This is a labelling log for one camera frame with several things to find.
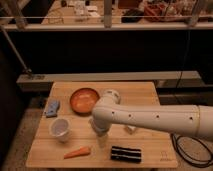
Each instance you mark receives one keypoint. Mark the orange pepper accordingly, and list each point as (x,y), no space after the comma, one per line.
(79,152)

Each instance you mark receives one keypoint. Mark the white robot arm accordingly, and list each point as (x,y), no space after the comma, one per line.
(194,121)

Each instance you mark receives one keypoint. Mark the grey metal rail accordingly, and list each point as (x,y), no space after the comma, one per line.
(164,79)

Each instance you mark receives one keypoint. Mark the wooden table board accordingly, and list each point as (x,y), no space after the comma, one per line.
(47,152)

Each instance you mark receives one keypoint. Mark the orange ceramic plate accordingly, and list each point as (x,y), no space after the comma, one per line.
(83,100)

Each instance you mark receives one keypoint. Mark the white plastic bottle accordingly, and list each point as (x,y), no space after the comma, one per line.
(130,129)

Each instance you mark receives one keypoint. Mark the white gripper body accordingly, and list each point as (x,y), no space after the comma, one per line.
(102,140)

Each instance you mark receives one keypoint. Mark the blue sponge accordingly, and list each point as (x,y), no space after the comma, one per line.
(52,108)

